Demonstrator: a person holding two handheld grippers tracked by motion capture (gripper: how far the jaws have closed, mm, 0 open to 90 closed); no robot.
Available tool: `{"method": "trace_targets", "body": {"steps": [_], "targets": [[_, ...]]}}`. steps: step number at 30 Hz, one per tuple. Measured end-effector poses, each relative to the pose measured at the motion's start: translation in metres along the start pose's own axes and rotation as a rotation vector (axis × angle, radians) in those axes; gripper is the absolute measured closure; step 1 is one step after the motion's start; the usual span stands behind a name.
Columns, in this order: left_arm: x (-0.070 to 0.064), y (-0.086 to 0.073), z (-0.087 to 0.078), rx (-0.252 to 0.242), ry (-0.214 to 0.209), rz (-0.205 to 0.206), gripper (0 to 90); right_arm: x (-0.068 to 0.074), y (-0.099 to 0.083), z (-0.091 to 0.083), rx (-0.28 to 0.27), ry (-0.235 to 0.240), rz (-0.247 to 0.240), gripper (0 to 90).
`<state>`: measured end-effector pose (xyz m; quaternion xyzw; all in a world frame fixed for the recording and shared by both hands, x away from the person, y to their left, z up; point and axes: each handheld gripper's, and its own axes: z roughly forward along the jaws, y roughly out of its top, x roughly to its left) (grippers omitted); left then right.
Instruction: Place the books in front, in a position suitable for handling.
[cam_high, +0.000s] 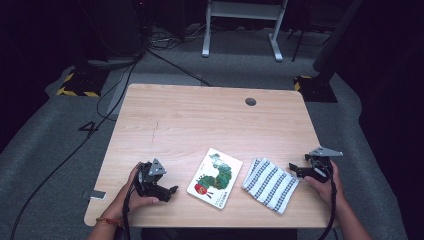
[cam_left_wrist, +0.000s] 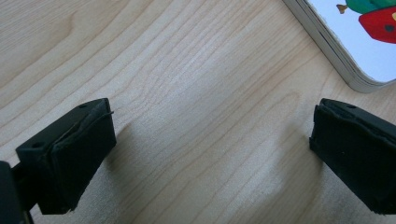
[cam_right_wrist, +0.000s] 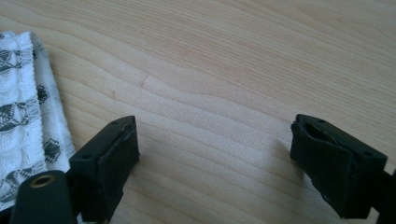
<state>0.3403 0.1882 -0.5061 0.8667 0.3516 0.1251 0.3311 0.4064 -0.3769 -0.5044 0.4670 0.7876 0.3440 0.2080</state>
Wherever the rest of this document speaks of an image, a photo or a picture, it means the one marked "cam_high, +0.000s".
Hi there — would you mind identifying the thin black floor cable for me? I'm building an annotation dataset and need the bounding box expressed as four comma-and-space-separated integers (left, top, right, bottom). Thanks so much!
146, 48, 213, 88

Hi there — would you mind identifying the white grey striped cloth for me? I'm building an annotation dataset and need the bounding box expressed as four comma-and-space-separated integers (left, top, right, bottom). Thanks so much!
241, 157, 301, 215

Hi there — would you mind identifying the right hand-held gripper black cable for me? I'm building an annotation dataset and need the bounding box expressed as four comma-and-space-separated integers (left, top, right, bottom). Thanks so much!
317, 168, 338, 240

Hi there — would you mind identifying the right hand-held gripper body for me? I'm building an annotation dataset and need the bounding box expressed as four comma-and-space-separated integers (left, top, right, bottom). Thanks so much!
304, 146, 344, 184

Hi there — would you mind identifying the orange beaded bracelet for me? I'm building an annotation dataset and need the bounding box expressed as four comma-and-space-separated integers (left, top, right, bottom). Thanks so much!
95, 216, 123, 228

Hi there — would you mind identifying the black yellow striped stand base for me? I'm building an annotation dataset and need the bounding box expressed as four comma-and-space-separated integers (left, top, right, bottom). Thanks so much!
55, 64, 110, 99

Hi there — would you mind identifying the black stand base with pole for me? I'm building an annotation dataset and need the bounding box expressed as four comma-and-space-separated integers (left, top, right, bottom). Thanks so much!
293, 0, 365, 104

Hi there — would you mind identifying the left hand-held gripper black cable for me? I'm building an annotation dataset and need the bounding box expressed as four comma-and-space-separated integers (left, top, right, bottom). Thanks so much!
121, 173, 141, 240

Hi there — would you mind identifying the person's right hand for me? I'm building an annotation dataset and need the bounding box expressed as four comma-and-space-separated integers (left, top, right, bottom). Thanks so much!
303, 160, 341, 208

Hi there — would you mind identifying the bundle of floor cables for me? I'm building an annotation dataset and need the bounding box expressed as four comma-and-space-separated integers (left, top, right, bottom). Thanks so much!
146, 24, 208, 50

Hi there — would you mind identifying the black equipment case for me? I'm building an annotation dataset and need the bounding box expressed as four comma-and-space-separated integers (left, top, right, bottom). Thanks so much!
78, 0, 145, 58

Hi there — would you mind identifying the thin black stand leg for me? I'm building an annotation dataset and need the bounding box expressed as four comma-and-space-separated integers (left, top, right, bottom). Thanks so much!
291, 29, 305, 63

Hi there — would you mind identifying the person's left hand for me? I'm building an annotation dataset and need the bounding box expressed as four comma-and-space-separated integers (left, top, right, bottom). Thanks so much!
113, 162, 161, 218

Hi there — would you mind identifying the grey tape piece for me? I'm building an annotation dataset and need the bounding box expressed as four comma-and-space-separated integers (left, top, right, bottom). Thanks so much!
82, 189, 108, 201

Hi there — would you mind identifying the white metal desk frame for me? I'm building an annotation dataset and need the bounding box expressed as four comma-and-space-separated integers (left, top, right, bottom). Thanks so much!
201, 0, 290, 63

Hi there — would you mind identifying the caterpillar picture book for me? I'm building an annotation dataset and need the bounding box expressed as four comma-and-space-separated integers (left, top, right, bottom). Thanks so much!
186, 147, 244, 211

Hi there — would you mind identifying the long black floor cable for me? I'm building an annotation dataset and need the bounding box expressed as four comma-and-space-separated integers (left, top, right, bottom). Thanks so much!
9, 49, 148, 240

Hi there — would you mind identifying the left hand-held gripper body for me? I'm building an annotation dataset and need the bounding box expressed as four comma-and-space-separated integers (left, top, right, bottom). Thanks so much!
134, 158, 172, 203

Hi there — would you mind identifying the hand-held gripper black cable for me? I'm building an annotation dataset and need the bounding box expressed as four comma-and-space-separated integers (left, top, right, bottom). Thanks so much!
121, 173, 141, 240
317, 168, 338, 240

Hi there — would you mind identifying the person's dark clothing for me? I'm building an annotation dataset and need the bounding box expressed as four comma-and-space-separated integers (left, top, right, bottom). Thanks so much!
140, 228, 298, 240

